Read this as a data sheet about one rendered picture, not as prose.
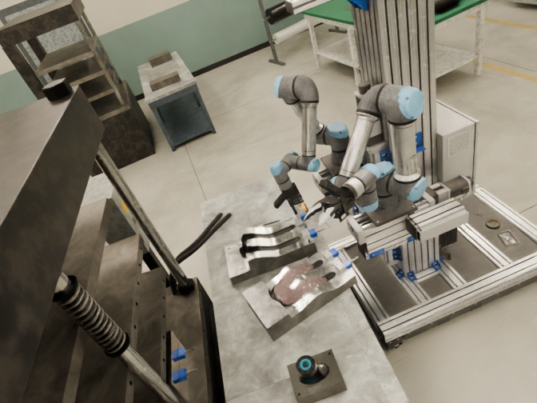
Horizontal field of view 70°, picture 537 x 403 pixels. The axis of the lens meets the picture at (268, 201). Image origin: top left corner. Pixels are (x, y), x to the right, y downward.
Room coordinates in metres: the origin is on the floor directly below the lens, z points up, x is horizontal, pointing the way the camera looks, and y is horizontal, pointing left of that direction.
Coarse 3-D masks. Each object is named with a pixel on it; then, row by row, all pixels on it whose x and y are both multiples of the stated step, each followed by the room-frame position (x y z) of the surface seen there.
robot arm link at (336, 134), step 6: (330, 126) 1.94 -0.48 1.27; (336, 126) 1.92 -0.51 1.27; (342, 126) 1.90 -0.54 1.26; (324, 132) 1.94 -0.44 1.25; (330, 132) 1.89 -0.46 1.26; (336, 132) 1.87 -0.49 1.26; (342, 132) 1.86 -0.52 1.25; (348, 132) 1.89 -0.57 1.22; (324, 138) 1.92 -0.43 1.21; (330, 138) 1.90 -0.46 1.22; (336, 138) 1.87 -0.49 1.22; (342, 138) 1.86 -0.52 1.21; (348, 138) 1.88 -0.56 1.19; (324, 144) 1.94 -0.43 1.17; (330, 144) 1.91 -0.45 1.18; (336, 144) 1.87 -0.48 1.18; (342, 144) 1.86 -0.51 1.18; (336, 150) 1.88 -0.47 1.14
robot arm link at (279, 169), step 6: (276, 162) 1.73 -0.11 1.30; (282, 162) 1.74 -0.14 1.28; (270, 168) 1.71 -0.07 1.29; (276, 168) 1.69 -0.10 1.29; (282, 168) 1.70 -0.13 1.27; (288, 168) 1.72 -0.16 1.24; (276, 174) 1.69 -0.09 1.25; (282, 174) 1.69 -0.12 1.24; (276, 180) 1.69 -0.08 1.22; (282, 180) 1.68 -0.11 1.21
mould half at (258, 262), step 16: (288, 224) 1.71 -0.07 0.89; (256, 240) 1.63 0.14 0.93; (272, 240) 1.63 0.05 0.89; (304, 240) 1.53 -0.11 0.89; (240, 256) 1.62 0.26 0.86; (256, 256) 1.50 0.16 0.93; (272, 256) 1.49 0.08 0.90; (288, 256) 1.49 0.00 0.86; (304, 256) 1.49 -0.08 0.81; (240, 272) 1.50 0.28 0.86; (256, 272) 1.49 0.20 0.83
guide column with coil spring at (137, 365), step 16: (64, 288) 0.83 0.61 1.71; (80, 304) 0.83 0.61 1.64; (96, 320) 0.83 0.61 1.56; (112, 336) 0.83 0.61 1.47; (128, 352) 0.83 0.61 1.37; (128, 368) 0.83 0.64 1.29; (144, 368) 0.84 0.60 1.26; (144, 384) 0.83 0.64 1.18; (160, 384) 0.84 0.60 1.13; (160, 400) 0.83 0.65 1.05; (176, 400) 0.84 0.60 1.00
